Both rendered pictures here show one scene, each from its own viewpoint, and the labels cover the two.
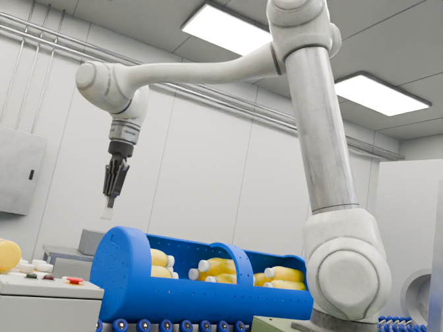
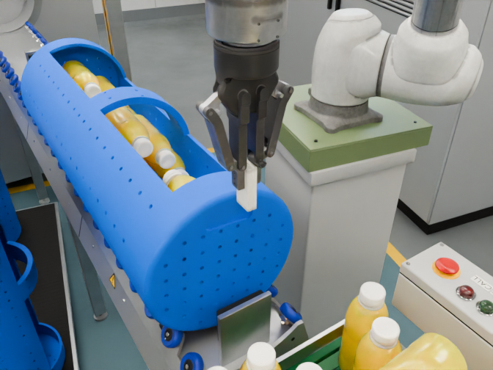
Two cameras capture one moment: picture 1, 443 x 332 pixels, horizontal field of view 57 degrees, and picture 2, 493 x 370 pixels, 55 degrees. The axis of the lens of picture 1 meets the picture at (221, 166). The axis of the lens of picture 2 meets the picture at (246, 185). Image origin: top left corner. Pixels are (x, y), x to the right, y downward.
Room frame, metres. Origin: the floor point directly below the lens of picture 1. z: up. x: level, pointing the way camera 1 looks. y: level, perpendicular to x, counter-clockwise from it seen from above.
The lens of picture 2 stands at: (1.20, 0.85, 1.65)
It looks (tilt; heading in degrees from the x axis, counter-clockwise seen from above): 35 degrees down; 274
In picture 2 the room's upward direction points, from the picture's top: straight up
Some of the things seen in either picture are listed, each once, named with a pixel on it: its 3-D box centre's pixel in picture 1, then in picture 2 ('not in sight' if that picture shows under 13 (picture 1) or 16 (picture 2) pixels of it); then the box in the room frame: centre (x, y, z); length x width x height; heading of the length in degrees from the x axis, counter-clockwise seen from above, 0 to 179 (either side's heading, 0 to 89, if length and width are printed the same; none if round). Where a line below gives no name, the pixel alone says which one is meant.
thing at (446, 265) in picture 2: (74, 280); (447, 266); (0.92, 0.27, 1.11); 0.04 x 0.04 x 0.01
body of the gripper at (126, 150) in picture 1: (118, 157); (246, 75); (1.24, 0.31, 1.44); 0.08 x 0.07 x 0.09; 37
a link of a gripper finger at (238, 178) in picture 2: not in sight; (232, 173); (1.26, 0.33, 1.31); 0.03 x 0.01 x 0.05; 37
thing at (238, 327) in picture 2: not in sight; (243, 326); (1.24, 0.32, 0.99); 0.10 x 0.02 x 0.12; 37
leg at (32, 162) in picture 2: not in sight; (30, 155); (2.53, -1.26, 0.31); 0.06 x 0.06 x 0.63; 37
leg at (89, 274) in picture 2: not in sight; (86, 263); (1.93, -0.47, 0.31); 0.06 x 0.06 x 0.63; 37
